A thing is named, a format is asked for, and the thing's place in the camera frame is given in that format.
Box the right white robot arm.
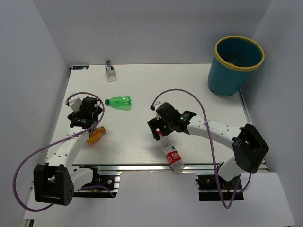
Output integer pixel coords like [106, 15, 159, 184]
[148, 102, 269, 189]

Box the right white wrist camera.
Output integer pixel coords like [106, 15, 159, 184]
[150, 101, 162, 111]

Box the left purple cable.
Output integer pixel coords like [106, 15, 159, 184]
[12, 92, 105, 212]

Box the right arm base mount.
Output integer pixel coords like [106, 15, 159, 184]
[196, 174, 237, 201]

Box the red label water bottle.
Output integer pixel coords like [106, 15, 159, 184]
[156, 129, 185, 172]

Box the blue label sticker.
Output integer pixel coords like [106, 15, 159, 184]
[72, 65, 89, 70]

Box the teal bin with yellow rim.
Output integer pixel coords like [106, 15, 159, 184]
[208, 35, 265, 96]

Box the clear bottle with black label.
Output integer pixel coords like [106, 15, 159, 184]
[105, 61, 117, 82]

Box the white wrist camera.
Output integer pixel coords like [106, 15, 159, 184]
[150, 101, 162, 111]
[65, 95, 82, 113]

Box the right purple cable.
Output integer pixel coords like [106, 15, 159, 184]
[150, 88, 252, 209]

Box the green plastic bottle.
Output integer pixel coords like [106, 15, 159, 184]
[105, 96, 132, 110]

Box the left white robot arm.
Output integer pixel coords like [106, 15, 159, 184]
[34, 97, 102, 206]

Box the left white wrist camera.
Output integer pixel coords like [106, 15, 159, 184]
[65, 95, 82, 113]

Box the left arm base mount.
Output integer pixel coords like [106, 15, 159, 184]
[74, 165, 120, 198]

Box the purple cable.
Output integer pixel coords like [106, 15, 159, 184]
[150, 88, 252, 209]
[12, 92, 105, 212]

